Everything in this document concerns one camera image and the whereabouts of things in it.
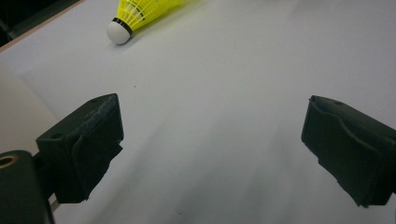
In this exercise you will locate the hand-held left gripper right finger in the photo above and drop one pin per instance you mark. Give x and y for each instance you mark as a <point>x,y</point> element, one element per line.
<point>351,152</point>

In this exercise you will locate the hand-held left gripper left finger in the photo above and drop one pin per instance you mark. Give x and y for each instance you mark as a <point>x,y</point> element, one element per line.
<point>84,149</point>

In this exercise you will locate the yellow plastic shuttlecock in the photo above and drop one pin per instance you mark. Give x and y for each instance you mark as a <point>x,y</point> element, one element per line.
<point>140,12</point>

